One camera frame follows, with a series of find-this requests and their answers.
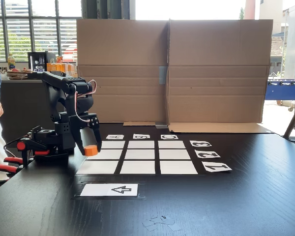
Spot white arrow paper sheet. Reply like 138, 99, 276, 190
80, 183, 139, 197

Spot black mini fridge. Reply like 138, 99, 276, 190
27, 51, 55, 80

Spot number 3 paper sheet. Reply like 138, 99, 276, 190
189, 140, 212, 148

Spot clear tape scraps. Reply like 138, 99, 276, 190
141, 214, 183, 233

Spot long grey tape strip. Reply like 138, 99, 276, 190
158, 66, 168, 85

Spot red white arm cable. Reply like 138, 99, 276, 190
73, 79, 97, 124

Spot white paper grid square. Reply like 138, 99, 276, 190
119, 160, 156, 175
124, 149, 155, 160
84, 149, 124, 160
159, 149, 191, 160
159, 160, 199, 175
158, 140, 186, 149
101, 140, 126, 149
76, 160, 119, 175
127, 140, 155, 149

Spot round orange token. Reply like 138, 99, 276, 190
84, 145, 99, 157

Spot black clamp orange handles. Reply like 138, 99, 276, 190
0, 156, 24, 187

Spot letter A paper sheet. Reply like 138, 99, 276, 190
105, 134, 125, 141

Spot window with dark frame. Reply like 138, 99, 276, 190
0, 0, 83, 62

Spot brown cardboard panel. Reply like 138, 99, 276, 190
167, 18, 274, 134
76, 18, 170, 127

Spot black red base cable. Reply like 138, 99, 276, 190
3, 134, 31, 158

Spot grey counter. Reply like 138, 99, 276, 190
0, 78, 77, 145

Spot yellow drink bottle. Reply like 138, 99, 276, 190
7, 54, 16, 70

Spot wooden food tray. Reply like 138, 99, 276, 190
5, 67, 34, 81

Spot number 2 paper sheet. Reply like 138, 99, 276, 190
194, 150, 221, 159

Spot number 1 paper sheet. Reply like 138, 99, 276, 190
201, 161, 233, 173

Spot blue foosball table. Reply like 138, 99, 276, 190
265, 78, 295, 113

